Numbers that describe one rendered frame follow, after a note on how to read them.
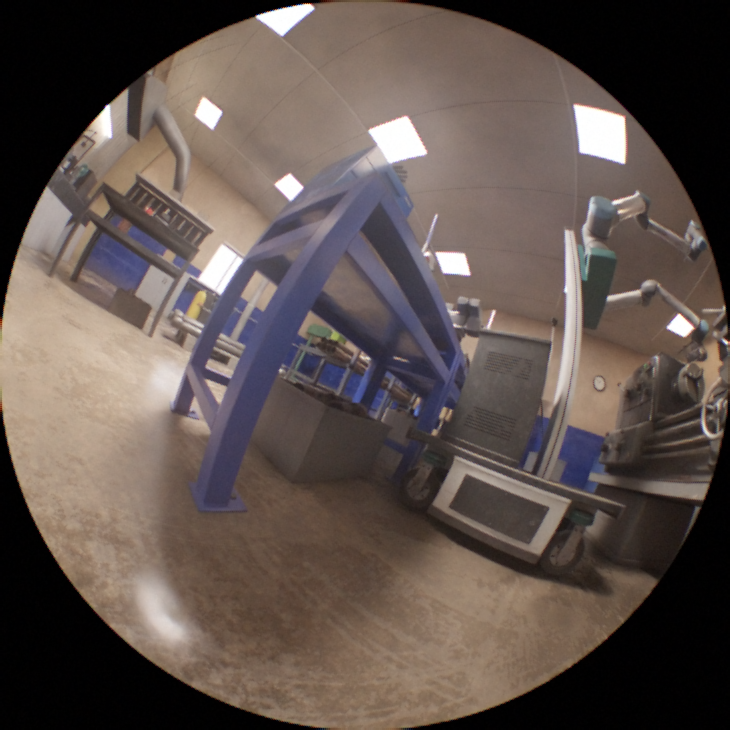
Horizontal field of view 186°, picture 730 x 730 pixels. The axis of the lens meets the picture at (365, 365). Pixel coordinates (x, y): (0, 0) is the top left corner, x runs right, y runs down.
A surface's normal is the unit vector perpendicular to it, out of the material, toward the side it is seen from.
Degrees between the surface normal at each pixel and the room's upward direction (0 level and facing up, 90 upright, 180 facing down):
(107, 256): 90
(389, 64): 180
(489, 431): 90
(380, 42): 180
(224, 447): 90
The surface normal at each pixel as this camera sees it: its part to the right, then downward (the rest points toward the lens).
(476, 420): -0.60, -0.39
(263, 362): 0.75, 0.25
